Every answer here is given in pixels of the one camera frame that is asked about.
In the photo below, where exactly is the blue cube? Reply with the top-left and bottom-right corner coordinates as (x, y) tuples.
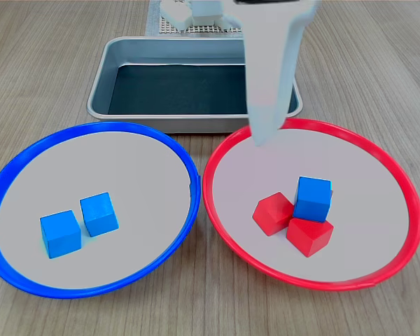
(39, 209), (83, 260)
(79, 192), (120, 238)
(293, 176), (333, 224)

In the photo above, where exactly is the steel tray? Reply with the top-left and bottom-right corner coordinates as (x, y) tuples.
(86, 36), (304, 134)

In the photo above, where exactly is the pale perforated plate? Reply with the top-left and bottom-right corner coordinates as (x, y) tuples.
(159, 15), (245, 35)

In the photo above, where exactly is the red cube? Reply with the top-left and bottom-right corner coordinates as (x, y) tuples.
(252, 191), (295, 237)
(286, 216), (335, 259)

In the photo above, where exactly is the red-rimmed white plate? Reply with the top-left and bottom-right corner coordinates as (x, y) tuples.
(202, 118), (420, 293)

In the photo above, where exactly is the blue-rimmed white plate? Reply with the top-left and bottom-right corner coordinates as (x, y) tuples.
(0, 121), (201, 300)

